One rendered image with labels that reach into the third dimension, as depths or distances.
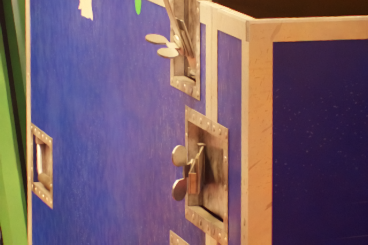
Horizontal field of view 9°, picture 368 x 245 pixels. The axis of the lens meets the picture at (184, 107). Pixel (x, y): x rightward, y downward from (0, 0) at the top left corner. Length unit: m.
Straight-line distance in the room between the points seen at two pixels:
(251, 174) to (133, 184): 0.50
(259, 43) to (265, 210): 0.17
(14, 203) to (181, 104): 2.13
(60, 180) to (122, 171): 0.39
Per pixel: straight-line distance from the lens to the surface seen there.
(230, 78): 2.49
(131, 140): 2.93
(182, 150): 2.61
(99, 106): 3.09
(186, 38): 2.64
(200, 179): 2.61
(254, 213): 2.44
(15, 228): 4.79
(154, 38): 2.66
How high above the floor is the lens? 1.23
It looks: 9 degrees down
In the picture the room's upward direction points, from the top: straight up
